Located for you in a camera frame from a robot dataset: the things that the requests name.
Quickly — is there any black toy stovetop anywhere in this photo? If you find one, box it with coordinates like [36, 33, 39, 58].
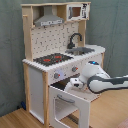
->
[34, 53, 71, 66]

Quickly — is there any wooden toy kitchen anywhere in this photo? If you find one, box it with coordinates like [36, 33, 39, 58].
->
[22, 2, 105, 128]

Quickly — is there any white oven door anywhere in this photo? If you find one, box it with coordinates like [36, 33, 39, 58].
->
[49, 87, 90, 128]

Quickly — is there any grey range hood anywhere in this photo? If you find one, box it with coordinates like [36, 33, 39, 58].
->
[34, 6, 64, 27]

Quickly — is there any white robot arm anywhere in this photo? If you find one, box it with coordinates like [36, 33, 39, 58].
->
[65, 61, 128, 94]

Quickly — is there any right red stove knob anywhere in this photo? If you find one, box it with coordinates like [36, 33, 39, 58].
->
[72, 67, 78, 72]

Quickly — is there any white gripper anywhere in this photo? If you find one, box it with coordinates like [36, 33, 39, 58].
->
[65, 78, 85, 92]

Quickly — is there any grey toy sink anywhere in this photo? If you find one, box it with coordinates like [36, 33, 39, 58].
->
[65, 47, 95, 56]

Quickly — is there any red stove knob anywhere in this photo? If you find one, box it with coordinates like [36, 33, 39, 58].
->
[54, 73, 60, 79]
[72, 67, 78, 72]

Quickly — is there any toy microwave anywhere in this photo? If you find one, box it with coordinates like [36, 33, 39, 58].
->
[67, 3, 90, 21]

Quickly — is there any left red stove knob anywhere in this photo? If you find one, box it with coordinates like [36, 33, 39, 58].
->
[54, 73, 60, 79]

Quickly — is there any black toy faucet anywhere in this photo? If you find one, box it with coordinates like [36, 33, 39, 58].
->
[67, 33, 82, 49]

